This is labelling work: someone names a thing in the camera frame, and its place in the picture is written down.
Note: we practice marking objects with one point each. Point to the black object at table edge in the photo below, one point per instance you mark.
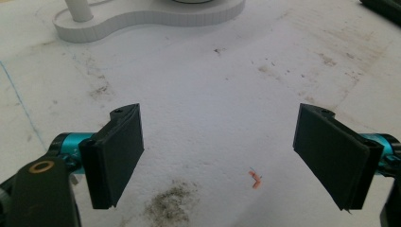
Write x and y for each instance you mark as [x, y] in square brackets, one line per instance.
[383, 8]

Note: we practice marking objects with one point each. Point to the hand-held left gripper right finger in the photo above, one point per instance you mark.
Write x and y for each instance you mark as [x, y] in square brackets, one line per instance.
[334, 157]

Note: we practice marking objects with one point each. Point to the white stand post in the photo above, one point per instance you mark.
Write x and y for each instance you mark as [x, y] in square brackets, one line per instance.
[78, 10]

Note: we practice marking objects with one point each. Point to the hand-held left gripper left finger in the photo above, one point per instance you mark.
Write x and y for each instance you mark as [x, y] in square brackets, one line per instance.
[112, 156]

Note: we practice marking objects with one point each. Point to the white stand base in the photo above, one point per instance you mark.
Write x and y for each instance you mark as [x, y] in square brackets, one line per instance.
[148, 19]

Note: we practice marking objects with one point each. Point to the small orange scrap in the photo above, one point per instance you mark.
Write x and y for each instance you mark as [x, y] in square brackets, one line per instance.
[255, 180]

